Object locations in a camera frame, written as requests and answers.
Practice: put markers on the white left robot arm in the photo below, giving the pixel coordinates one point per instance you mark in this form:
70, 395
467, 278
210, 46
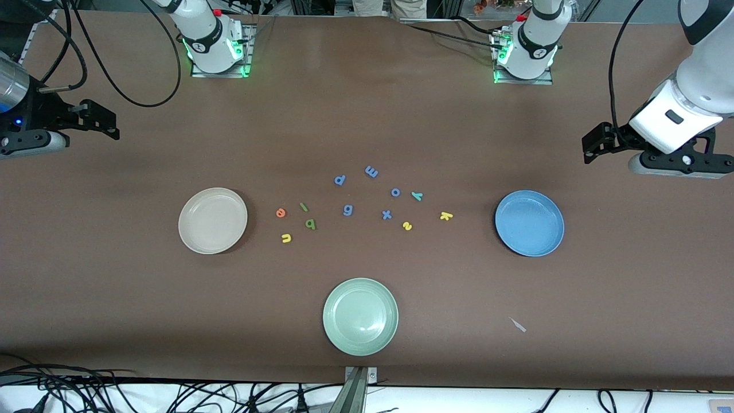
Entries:
705, 69

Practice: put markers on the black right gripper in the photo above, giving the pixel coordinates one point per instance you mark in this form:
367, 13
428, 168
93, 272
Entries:
47, 110

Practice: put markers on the blue plate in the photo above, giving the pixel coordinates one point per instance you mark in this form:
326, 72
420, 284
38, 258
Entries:
529, 223

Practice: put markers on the pale green plate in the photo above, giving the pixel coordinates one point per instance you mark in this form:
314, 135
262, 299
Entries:
360, 316

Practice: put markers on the aluminium table frame rail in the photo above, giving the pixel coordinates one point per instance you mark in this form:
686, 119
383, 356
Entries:
35, 40

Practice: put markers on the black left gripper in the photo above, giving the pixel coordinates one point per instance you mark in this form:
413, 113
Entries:
618, 137

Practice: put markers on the aluminium profile bracket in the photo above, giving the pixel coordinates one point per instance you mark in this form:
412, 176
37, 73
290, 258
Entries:
355, 390

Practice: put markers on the beige brown plate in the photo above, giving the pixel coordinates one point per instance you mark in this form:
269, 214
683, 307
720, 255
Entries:
213, 221

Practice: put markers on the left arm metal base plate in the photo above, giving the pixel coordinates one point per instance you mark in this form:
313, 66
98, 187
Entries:
524, 81

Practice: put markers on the teal foam letter y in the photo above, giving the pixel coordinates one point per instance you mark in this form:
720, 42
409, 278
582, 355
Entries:
417, 195

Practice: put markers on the person in beige trousers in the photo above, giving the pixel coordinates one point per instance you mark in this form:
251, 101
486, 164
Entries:
390, 7

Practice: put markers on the blue foam letter p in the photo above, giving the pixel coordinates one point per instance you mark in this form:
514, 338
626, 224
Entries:
340, 180

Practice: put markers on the white tape scrap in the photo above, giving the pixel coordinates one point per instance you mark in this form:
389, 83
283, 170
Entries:
518, 324

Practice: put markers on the small orange object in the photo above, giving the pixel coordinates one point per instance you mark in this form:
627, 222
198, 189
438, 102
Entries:
487, 6

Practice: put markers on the blue foam letter m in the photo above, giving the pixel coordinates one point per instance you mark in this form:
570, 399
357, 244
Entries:
371, 171

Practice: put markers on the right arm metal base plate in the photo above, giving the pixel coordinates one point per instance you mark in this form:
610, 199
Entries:
221, 74

